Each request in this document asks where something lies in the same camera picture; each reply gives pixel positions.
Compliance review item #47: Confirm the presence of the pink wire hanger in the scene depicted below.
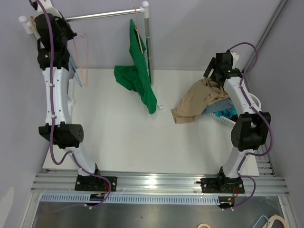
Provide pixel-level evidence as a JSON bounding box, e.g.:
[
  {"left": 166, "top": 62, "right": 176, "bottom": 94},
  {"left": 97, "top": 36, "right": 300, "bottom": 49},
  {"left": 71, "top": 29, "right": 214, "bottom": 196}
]
[
  {"left": 73, "top": 33, "right": 90, "bottom": 87},
  {"left": 133, "top": 7, "right": 144, "bottom": 54}
]

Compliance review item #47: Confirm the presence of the beige wooden hanger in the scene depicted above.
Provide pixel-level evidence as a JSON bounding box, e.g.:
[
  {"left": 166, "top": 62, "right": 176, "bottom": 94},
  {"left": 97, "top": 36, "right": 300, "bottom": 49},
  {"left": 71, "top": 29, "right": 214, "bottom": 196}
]
[{"left": 29, "top": 16, "right": 40, "bottom": 39}]

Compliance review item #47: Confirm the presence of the beige t shirt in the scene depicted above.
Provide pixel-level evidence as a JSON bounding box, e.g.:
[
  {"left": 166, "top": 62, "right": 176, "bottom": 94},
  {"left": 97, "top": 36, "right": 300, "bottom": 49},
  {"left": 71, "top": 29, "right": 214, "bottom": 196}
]
[{"left": 171, "top": 78, "right": 229, "bottom": 124}]

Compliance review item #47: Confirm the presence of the grey blue t shirt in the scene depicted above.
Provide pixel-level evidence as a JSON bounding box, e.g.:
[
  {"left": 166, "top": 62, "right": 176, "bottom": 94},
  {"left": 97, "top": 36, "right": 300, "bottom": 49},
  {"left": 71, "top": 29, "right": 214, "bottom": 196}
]
[{"left": 202, "top": 98, "right": 234, "bottom": 114}]

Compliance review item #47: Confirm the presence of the teal t shirt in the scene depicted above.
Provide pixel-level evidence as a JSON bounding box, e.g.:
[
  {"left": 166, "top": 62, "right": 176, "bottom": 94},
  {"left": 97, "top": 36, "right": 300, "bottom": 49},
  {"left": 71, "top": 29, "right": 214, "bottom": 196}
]
[{"left": 214, "top": 107, "right": 237, "bottom": 119}]

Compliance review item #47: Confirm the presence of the green t shirt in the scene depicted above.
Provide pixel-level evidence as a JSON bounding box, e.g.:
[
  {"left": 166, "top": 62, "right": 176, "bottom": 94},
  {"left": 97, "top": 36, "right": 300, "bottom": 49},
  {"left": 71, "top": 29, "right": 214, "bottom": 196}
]
[{"left": 114, "top": 20, "right": 157, "bottom": 114}]

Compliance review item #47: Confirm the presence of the light blue wire hanger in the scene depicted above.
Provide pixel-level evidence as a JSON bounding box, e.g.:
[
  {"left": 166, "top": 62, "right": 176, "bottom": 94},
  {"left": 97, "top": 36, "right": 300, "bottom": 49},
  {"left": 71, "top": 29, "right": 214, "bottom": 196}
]
[{"left": 69, "top": 56, "right": 83, "bottom": 87}]

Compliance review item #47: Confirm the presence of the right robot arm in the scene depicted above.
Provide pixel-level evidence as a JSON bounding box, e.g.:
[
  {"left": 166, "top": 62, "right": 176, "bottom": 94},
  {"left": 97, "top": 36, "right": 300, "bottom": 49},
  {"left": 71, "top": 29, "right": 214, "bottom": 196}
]
[{"left": 200, "top": 51, "right": 271, "bottom": 194}]

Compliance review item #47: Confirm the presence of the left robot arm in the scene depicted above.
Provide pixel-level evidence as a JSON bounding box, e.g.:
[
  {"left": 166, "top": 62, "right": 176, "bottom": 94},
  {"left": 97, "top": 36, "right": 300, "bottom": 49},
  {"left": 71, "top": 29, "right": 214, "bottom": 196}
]
[{"left": 34, "top": 13, "right": 103, "bottom": 191}]

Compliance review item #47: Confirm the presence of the spare blue hanger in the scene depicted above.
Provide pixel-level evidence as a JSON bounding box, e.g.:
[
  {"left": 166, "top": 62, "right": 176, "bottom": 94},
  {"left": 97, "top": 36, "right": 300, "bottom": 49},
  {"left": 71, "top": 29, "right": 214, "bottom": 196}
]
[{"left": 252, "top": 215, "right": 270, "bottom": 228}]

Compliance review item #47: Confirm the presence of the spare beige hanger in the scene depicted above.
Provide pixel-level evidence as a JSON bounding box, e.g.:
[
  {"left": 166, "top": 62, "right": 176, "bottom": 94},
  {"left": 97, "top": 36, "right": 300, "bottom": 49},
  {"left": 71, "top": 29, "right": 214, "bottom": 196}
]
[{"left": 266, "top": 214, "right": 289, "bottom": 228}]

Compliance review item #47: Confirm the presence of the white metal clothes rack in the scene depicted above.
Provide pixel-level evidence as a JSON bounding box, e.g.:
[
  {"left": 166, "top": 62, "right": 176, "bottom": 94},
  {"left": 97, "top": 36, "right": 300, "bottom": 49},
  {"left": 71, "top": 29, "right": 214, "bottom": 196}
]
[{"left": 19, "top": 1, "right": 163, "bottom": 110}]

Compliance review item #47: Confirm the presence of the white plastic laundry basket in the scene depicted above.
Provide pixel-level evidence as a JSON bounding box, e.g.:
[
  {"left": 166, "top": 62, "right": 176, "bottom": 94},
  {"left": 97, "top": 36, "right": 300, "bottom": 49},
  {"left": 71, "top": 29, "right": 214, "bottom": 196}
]
[{"left": 208, "top": 93, "right": 261, "bottom": 127}]

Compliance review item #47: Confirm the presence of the tape roll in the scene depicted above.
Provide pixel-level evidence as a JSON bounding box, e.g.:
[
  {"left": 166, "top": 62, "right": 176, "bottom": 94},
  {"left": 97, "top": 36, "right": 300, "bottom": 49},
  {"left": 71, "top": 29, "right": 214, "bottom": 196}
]
[{"left": 197, "top": 223, "right": 211, "bottom": 228}]

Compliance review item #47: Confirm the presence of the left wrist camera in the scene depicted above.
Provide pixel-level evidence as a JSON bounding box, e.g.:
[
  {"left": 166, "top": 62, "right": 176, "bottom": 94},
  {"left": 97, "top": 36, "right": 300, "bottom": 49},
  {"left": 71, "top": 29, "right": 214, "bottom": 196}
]
[{"left": 29, "top": 0, "right": 62, "bottom": 18}]

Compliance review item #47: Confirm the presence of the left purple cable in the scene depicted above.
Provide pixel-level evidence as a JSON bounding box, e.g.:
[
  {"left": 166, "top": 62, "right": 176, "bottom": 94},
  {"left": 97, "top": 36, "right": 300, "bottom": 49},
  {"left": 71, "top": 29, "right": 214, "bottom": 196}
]
[{"left": 28, "top": 0, "right": 112, "bottom": 209}]

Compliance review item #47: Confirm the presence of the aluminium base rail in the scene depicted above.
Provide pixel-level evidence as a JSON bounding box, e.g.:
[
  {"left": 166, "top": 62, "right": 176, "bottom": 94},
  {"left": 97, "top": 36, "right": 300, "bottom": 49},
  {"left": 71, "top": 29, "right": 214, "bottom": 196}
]
[{"left": 31, "top": 170, "right": 289, "bottom": 196}]

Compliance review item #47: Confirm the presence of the slotted cable duct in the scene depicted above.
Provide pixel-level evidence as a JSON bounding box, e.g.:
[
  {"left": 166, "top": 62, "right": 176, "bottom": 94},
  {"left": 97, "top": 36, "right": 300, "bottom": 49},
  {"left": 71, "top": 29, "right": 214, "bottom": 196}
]
[{"left": 40, "top": 193, "right": 232, "bottom": 206}]

